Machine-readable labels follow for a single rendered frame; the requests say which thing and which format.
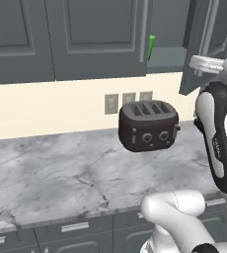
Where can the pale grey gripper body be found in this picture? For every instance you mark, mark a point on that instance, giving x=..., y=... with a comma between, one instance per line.
x=206, y=64

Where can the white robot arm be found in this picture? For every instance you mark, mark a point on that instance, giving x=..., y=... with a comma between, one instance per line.
x=217, y=131

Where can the green wine bottle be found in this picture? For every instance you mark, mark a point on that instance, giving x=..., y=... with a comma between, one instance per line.
x=151, y=46

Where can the grey base cabinet door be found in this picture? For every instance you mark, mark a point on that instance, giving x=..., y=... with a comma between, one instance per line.
x=79, y=247
x=132, y=240

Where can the dark brown four-slot toaster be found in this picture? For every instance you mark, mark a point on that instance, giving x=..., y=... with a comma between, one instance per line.
x=148, y=126

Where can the grey drawer front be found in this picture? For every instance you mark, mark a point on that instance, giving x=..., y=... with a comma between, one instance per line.
x=16, y=240
x=127, y=219
x=99, y=225

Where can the grey wall cabinet door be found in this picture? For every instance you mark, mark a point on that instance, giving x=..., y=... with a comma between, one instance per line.
x=197, y=29
x=99, y=36
x=16, y=39

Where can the grey wall cabinet carcass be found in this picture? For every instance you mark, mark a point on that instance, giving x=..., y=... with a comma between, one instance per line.
x=168, y=56

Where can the grey wall outlet plate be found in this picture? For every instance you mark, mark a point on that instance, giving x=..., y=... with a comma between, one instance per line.
x=111, y=104
x=146, y=95
x=129, y=98

